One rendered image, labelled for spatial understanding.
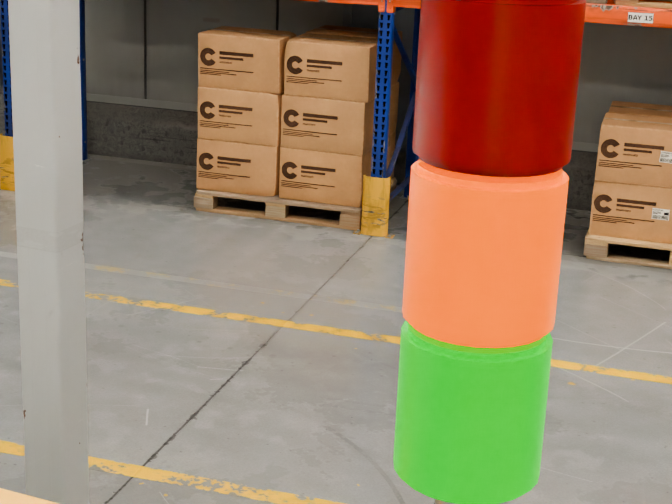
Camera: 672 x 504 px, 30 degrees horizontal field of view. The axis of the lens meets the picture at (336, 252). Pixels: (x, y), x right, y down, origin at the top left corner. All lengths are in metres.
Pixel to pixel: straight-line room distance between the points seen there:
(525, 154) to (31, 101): 2.64
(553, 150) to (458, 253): 0.04
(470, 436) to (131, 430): 5.09
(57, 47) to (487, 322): 2.59
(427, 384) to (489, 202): 0.06
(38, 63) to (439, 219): 2.59
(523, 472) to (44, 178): 2.63
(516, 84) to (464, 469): 0.12
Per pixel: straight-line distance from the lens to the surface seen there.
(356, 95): 8.25
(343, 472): 5.14
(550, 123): 0.38
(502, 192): 0.38
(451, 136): 0.38
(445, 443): 0.41
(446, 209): 0.38
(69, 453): 3.26
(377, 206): 8.21
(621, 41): 9.21
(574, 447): 5.53
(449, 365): 0.40
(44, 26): 2.93
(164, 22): 10.08
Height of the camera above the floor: 2.36
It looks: 17 degrees down
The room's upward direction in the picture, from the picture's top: 2 degrees clockwise
